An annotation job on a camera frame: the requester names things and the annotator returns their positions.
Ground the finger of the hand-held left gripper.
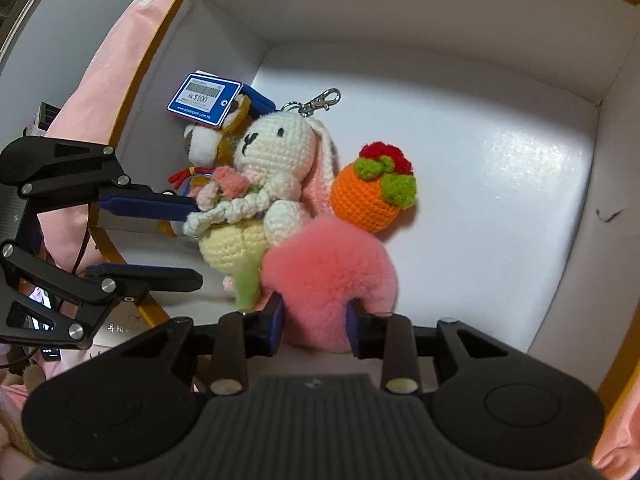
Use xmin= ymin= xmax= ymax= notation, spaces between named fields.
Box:
xmin=0 ymin=242 xmax=203 ymax=351
xmin=0 ymin=136 xmax=198 ymax=223

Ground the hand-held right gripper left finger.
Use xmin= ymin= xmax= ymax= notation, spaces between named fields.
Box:
xmin=117 ymin=291 xmax=286 ymax=397

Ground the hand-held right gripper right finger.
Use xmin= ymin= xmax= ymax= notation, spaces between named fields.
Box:
xmin=346 ymin=299 xmax=506 ymax=395

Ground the pink fluffy pompom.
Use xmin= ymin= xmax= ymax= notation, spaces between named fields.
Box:
xmin=260 ymin=214 xmax=401 ymax=351

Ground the plush doll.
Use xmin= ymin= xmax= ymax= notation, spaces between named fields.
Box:
xmin=160 ymin=85 xmax=277 ymax=238

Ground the blue hang tag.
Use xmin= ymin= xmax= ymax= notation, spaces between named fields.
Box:
xmin=166 ymin=73 xmax=243 ymax=125

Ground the crochet orange fruit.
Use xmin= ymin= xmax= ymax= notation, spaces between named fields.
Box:
xmin=329 ymin=142 xmax=418 ymax=233

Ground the white crochet bunny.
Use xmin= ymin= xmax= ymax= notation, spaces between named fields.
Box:
xmin=182 ymin=87 xmax=343 ymax=311

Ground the orange cardboard box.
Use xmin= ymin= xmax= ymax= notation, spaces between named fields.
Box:
xmin=87 ymin=0 xmax=640 ymax=411

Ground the white flat box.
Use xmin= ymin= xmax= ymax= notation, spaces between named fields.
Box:
xmin=92 ymin=310 xmax=173 ymax=361

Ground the pink printed blanket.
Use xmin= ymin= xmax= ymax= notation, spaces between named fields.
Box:
xmin=0 ymin=0 xmax=640 ymax=480

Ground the window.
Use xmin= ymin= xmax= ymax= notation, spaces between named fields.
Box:
xmin=0 ymin=0 xmax=68 ymax=68

